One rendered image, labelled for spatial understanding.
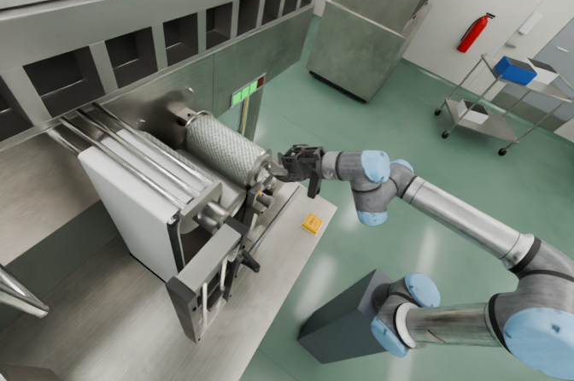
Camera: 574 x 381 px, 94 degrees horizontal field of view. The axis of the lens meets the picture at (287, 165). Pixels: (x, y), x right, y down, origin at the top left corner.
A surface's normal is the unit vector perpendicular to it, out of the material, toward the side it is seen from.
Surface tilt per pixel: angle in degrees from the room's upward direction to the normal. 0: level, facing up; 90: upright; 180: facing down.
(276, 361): 0
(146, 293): 0
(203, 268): 0
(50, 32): 90
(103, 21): 90
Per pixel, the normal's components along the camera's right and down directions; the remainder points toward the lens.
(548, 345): -0.64, 0.37
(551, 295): -0.31, -0.90
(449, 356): 0.22, -0.62
